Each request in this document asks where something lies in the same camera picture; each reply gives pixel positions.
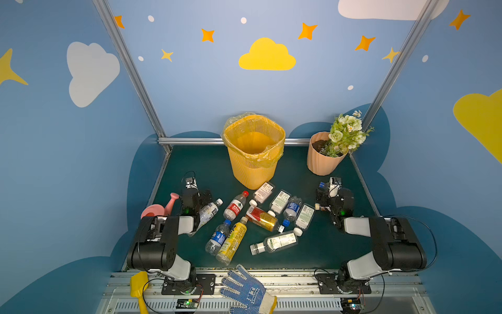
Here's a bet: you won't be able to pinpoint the clear bottle white cap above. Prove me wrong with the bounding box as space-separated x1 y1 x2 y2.
188 198 224 236

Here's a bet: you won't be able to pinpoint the square bottle green label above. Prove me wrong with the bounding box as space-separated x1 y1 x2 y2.
268 190 292 217
293 204 316 237

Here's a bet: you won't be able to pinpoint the yellow label drink bottle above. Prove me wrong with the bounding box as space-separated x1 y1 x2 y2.
216 217 248 266

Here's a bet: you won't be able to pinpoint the red yellow tea bottle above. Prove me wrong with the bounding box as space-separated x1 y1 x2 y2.
246 205 291 233

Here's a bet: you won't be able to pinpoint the large square bottle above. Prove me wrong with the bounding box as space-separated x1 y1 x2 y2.
250 231 298 255

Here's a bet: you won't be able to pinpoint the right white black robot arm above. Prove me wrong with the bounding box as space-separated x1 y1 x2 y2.
315 183 427 294

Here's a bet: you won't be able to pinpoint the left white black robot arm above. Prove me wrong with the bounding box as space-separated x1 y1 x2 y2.
126 188 222 296

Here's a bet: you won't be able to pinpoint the square bottle near bin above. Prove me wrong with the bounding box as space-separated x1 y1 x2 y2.
249 182 275 207

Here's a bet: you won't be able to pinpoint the yellow ribbed waste bin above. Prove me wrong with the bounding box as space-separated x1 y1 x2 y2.
224 114 286 191

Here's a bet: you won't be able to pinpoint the yellow plastic bin liner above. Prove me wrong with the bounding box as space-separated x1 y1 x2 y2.
222 112 286 167

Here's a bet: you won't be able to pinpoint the pink watering can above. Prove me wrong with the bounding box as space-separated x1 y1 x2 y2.
141 192 180 218

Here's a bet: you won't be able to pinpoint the red label water bottle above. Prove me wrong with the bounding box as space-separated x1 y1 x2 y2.
224 190 249 221

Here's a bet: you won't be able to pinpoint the pink ribbed flower pot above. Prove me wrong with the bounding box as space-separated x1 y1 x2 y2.
307 132 346 176

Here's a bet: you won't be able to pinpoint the blue label bottle front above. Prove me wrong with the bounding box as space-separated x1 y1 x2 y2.
205 219 231 256

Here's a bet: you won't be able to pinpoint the blue label bottle centre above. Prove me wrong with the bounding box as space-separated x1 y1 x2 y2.
283 196 303 222

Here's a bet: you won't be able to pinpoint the green white artificial flowers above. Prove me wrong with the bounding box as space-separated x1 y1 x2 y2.
320 110 374 158

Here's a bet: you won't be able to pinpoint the yellow toy shovel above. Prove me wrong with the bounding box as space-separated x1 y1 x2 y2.
130 272 149 314

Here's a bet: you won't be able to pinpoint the right green circuit board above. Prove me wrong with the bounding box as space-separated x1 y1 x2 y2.
341 298 362 314

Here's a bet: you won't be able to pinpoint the green circuit board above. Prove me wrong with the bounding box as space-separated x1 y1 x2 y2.
341 298 362 314
175 299 199 311

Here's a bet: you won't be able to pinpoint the left green circuit board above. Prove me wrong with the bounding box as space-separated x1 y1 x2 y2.
175 299 199 311

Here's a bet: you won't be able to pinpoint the blue dotted work glove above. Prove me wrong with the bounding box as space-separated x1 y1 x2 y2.
220 264 277 314

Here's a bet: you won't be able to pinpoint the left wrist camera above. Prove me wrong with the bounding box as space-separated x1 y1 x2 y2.
184 177 198 190

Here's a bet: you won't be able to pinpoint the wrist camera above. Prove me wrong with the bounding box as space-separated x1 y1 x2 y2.
184 177 198 190
328 177 342 198

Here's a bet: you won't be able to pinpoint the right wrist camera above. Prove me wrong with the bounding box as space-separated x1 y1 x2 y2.
328 177 342 198

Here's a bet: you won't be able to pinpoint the rear aluminium frame rail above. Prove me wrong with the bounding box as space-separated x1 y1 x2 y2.
158 137 310 147

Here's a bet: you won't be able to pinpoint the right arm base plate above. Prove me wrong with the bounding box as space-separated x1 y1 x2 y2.
315 273 372 294

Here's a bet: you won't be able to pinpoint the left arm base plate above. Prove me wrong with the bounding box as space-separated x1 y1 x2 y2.
161 273 216 296

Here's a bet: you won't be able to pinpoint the front aluminium rail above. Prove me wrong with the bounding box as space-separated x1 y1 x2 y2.
93 268 436 314

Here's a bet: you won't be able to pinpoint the right aluminium frame post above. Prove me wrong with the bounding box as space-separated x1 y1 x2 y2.
348 0 440 158

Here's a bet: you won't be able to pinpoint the aluminium frame post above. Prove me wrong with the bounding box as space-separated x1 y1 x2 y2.
348 0 440 158
93 0 166 139

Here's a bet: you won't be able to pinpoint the left aluminium frame post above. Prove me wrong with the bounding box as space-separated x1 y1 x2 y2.
93 0 166 139

